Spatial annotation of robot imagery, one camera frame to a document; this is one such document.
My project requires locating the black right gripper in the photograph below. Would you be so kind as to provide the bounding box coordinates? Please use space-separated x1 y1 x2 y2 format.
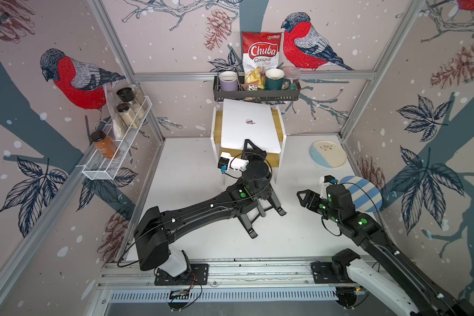
295 189 341 225

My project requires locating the silver laptop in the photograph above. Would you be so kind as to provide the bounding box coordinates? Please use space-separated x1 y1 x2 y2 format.
221 99 281 154

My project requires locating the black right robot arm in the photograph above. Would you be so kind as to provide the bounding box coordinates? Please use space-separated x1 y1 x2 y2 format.
296 184 474 315

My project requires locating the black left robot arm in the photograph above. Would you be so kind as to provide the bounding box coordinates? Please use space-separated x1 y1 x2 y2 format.
134 139 286 277

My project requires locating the black lid spice jar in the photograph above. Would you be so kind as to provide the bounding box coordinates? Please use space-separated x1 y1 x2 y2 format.
117 103 139 129

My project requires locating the tall black lid jar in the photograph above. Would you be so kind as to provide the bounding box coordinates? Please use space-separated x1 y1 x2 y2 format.
117 87 146 119

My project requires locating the cream and blue plate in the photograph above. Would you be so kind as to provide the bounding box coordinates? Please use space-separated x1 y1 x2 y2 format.
309 140 347 169

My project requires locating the blue striped plate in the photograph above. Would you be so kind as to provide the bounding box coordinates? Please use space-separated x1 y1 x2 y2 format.
340 176 383 213

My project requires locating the small snack packet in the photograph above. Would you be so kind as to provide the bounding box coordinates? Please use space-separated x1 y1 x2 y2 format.
242 80 261 92

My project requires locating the green mug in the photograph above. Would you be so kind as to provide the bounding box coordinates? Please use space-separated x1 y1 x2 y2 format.
265 68 290 91

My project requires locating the lilac mug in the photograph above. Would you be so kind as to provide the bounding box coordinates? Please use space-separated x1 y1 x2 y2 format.
218 71 239 92

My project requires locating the pink lidded jar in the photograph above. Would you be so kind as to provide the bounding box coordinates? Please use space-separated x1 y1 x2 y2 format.
282 66 301 90

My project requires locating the red cassava chips bag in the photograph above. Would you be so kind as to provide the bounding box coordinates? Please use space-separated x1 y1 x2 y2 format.
242 32 282 90

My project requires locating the orange spice jar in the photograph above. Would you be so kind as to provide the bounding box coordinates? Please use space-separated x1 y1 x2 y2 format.
90 130 118 159

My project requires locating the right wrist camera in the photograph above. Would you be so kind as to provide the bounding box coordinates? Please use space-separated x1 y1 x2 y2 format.
319 175 338 198

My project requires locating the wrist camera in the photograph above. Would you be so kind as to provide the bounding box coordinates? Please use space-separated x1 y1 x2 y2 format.
217 156 249 172
319 175 338 198

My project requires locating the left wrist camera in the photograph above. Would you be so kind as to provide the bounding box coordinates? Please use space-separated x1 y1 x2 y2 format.
217 156 249 172

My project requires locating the dark metal wall shelf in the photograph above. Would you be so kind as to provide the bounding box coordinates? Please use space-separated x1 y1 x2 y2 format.
213 74 302 102

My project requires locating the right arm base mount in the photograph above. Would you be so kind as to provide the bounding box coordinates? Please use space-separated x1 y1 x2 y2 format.
310 248 361 284

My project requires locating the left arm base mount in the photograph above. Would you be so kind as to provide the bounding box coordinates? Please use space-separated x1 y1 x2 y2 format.
154 250 209 286

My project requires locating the white wire wall rack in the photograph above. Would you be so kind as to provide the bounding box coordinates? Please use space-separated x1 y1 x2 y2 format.
82 96 152 180

